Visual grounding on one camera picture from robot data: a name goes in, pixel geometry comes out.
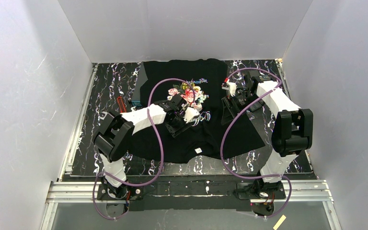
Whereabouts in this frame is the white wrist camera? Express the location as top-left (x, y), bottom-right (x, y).
top-left (221, 78), bottom-right (237, 97)
top-left (183, 107), bottom-right (200, 124)

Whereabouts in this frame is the black printed t-shirt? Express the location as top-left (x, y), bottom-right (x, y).
top-left (128, 59), bottom-right (265, 163)

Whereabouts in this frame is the purple cable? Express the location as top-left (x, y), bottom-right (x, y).
top-left (92, 78), bottom-right (197, 221)
top-left (220, 67), bottom-right (293, 219)

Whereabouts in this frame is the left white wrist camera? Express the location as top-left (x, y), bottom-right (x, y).
top-left (183, 107), bottom-right (200, 124)

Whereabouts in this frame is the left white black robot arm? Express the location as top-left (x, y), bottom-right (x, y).
top-left (93, 95), bottom-right (200, 199)

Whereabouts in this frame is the beige tape strip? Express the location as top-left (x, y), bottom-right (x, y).
top-left (273, 215), bottom-right (287, 230)

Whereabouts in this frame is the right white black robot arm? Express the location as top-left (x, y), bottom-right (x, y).
top-left (220, 71), bottom-right (313, 199)

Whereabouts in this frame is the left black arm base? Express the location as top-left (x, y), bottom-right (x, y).
top-left (95, 184), bottom-right (143, 201)

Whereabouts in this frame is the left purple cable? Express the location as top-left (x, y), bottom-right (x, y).
top-left (92, 78), bottom-right (197, 221)

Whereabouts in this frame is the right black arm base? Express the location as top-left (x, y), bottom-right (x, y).
top-left (233, 179), bottom-right (286, 201)

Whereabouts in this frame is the aluminium rail frame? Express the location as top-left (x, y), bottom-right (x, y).
top-left (40, 60), bottom-right (342, 230)

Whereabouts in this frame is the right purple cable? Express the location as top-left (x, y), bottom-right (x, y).
top-left (220, 67), bottom-right (293, 219)

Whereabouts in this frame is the red handled tool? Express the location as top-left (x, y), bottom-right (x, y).
top-left (116, 96), bottom-right (127, 113)

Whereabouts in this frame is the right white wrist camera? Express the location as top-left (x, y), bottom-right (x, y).
top-left (221, 78), bottom-right (237, 97)

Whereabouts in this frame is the black marble pattern mat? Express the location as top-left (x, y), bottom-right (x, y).
top-left (66, 59), bottom-right (312, 177)

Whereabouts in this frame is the blue black box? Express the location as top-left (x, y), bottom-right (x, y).
top-left (131, 101), bottom-right (142, 107)

